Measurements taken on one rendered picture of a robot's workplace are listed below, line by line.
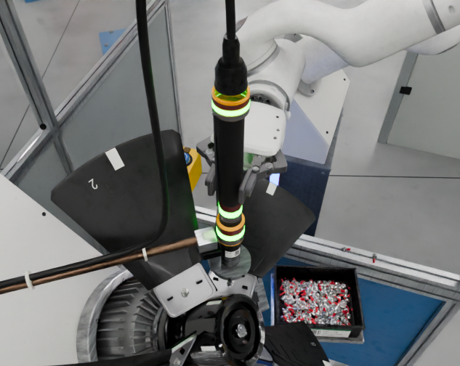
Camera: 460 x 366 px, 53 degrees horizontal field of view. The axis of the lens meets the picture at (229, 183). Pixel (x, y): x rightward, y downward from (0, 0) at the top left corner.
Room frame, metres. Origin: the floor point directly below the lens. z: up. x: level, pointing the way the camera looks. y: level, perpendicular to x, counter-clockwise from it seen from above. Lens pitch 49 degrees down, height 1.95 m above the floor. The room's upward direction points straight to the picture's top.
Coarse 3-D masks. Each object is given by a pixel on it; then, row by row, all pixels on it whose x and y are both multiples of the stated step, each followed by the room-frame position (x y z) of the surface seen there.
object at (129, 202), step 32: (96, 160) 0.50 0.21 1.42; (128, 160) 0.51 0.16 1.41; (64, 192) 0.45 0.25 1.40; (128, 192) 0.47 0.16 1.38; (160, 192) 0.47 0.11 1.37; (96, 224) 0.43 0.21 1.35; (128, 224) 0.43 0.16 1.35; (160, 224) 0.43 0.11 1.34; (192, 224) 0.44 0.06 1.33; (160, 256) 0.40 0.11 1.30; (192, 256) 0.40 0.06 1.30
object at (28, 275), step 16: (144, 0) 0.39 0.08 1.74; (144, 16) 0.39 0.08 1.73; (144, 32) 0.39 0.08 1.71; (144, 48) 0.39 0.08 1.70; (144, 64) 0.39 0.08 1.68; (144, 80) 0.39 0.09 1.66; (160, 144) 0.39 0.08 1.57; (160, 160) 0.38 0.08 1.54; (160, 176) 0.39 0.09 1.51; (112, 256) 0.36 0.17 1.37; (144, 256) 0.36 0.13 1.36; (48, 272) 0.33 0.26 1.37; (32, 288) 0.32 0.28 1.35
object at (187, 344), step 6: (192, 336) 0.29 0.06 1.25; (186, 342) 0.28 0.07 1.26; (192, 342) 0.29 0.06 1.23; (174, 348) 0.26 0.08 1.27; (180, 348) 0.27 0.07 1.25; (186, 348) 0.28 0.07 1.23; (174, 354) 0.26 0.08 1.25; (180, 354) 0.27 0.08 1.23; (186, 354) 0.28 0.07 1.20; (180, 360) 0.27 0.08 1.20
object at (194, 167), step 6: (192, 150) 0.87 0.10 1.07; (192, 156) 0.85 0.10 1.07; (198, 156) 0.85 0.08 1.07; (192, 162) 0.83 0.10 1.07; (198, 162) 0.85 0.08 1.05; (192, 168) 0.81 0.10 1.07; (198, 168) 0.85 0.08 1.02; (192, 174) 0.80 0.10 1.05; (198, 174) 0.84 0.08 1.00; (192, 180) 0.80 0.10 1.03; (192, 186) 0.80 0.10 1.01
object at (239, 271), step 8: (200, 232) 0.41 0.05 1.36; (200, 240) 0.39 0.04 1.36; (208, 240) 0.39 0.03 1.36; (216, 240) 0.39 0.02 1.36; (200, 248) 0.39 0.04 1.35; (208, 248) 0.39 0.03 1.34; (216, 248) 0.39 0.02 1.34; (208, 256) 0.38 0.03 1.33; (216, 256) 0.39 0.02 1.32; (240, 256) 0.42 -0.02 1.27; (248, 256) 0.42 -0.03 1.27; (216, 264) 0.39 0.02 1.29; (240, 264) 0.40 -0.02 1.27; (248, 264) 0.40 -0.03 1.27; (216, 272) 0.39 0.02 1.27; (224, 272) 0.39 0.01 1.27; (232, 272) 0.39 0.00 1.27; (240, 272) 0.39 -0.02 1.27
